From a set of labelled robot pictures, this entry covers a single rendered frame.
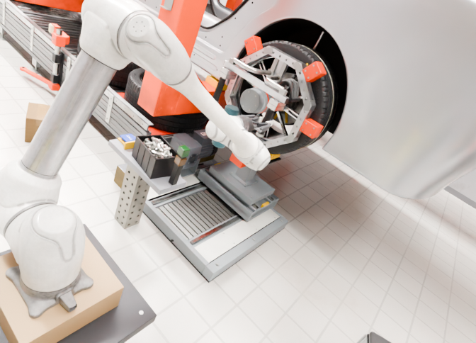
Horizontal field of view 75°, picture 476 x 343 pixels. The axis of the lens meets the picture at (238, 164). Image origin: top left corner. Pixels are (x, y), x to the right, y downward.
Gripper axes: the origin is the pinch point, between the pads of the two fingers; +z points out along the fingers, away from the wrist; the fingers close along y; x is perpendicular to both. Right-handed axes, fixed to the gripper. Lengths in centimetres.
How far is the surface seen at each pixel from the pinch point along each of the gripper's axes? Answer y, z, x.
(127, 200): -33, -43, -65
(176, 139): -52, 0, -44
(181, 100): -60, 3, -21
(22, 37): -255, -8, -63
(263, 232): 20, 27, -75
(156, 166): -19, -45, -30
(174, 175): -11, -40, -32
